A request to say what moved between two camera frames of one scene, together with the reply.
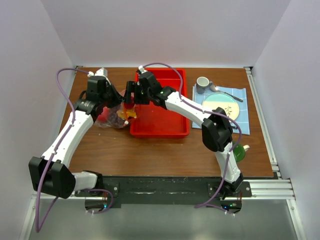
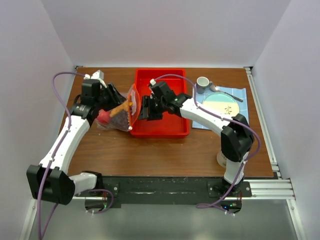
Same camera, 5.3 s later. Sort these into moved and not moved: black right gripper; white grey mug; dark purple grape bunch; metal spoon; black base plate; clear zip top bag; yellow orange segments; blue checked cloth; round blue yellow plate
Moved: clear zip top bag; yellow orange segments; dark purple grape bunch; black right gripper
Not moved: blue checked cloth; white grey mug; black base plate; round blue yellow plate; metal spoon
